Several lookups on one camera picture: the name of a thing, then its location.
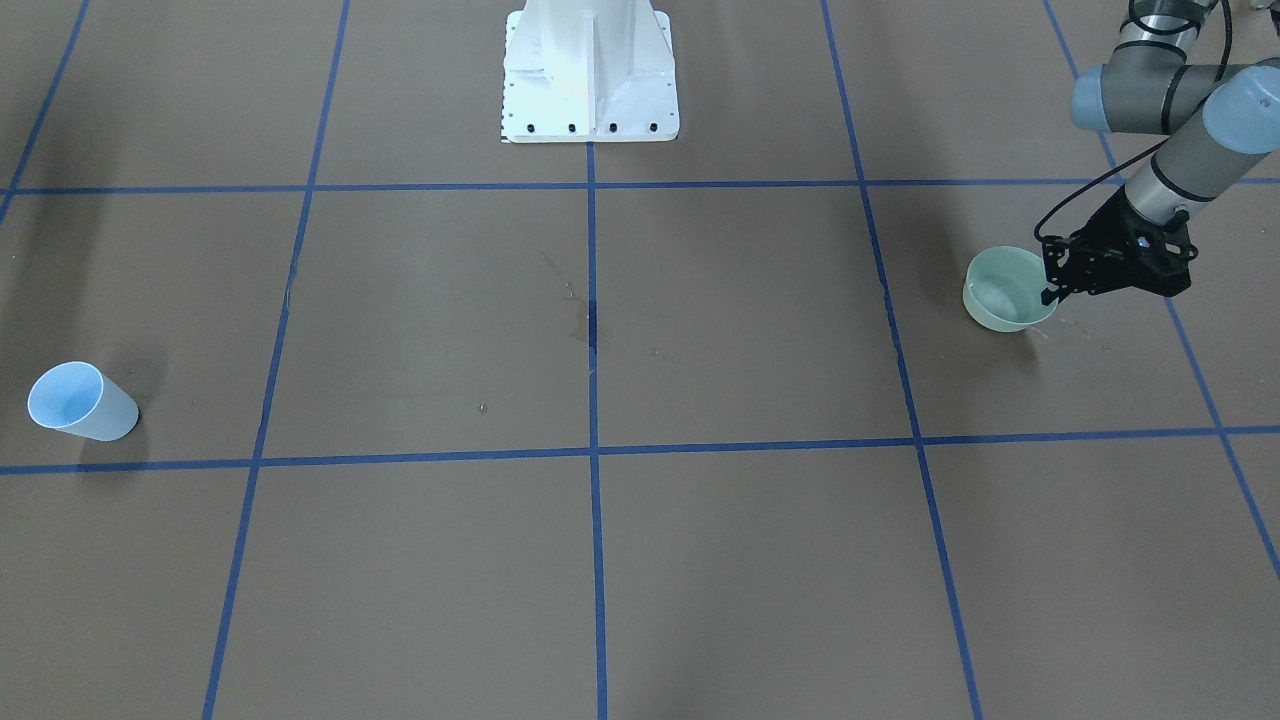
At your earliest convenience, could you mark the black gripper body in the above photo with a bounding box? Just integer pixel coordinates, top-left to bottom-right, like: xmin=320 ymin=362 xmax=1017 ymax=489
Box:
xmin=1062 ymin=190 xmax=1198 ymax=299

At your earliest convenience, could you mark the pale green bowl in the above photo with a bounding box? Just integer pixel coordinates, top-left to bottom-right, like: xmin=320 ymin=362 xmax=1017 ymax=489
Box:
xmin=963 ymin=246 xmax=1059 ymax=333

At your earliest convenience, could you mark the light blue plastic cup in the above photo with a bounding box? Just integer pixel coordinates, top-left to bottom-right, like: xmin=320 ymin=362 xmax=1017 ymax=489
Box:
xmin=27 ymin=361 xmax=140 ymax=442

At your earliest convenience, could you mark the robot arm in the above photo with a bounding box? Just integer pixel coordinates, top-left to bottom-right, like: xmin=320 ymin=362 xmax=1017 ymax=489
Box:
xmin=1034 ymin=1 xmax=1279 ymax=306

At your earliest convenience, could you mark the white pedestal column base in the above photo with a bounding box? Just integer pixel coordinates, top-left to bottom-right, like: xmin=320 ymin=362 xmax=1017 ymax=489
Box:
xmin=500 ymin=1 xmax=681 ymax=143

